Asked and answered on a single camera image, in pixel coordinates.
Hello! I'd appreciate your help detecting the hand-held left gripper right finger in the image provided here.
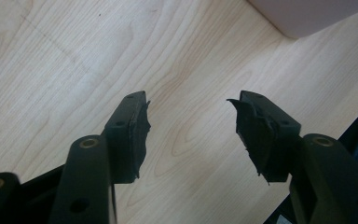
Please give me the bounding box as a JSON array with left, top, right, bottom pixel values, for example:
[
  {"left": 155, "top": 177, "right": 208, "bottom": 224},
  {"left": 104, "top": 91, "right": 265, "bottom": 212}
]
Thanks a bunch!
[{"left": 226, "top": 90, "right": 358, "bottom": 224}]

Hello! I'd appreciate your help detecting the white box corner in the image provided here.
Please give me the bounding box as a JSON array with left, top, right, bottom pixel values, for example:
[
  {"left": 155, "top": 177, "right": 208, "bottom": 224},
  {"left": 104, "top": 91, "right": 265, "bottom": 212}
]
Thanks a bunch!
[{"left": 247, "top": 0, "right": 358, "bottom": 40}]

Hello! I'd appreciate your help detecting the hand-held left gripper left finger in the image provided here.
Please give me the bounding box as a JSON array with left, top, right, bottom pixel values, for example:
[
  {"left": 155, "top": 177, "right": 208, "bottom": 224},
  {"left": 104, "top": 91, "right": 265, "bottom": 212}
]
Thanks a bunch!
[{"left": 48, "top": 90, "right": 152, "bottom": 224}]

